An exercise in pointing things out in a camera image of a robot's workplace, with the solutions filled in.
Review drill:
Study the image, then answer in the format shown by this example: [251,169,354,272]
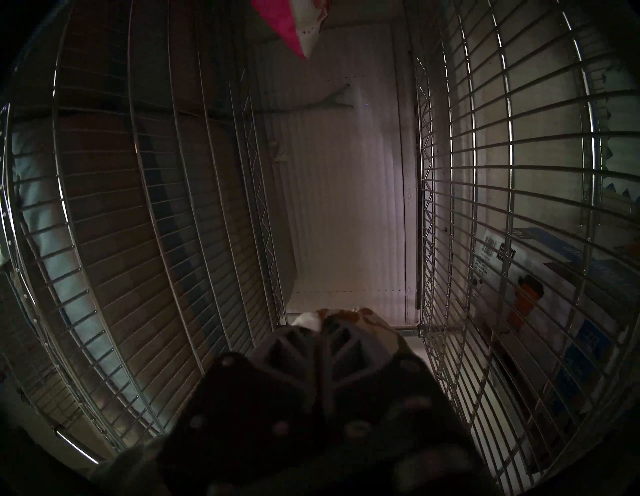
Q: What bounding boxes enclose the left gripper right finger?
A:
[322,324,501,496]

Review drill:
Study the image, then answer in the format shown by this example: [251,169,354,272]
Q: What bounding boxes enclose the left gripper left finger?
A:
[160,327,328,496]

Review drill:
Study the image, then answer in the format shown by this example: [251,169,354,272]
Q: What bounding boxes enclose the cream floral print cushion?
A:
[292,307,401,351]

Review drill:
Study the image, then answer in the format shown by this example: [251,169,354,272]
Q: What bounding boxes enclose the pink white ombre cushion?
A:
[250,0,332,60]

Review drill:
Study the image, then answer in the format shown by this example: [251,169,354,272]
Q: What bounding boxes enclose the light blue bench cushion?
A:
[7,0,301,436]

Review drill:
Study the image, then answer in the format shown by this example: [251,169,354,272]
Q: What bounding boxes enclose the utility pump cardboard box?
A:
[470,225,633,426]

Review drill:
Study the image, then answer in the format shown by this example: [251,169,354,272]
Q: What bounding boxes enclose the white window blinds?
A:
[255,22,421,326]

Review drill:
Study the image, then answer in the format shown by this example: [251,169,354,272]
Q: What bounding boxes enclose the white zigzag edged sheet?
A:
[590,30,640,211]

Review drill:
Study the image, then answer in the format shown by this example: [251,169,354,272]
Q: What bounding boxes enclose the chrome wire shelving rack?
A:
[0,0,640,496]

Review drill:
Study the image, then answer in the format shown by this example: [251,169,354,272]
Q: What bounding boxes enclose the thin blue wall cable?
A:
[252,84,352,118]

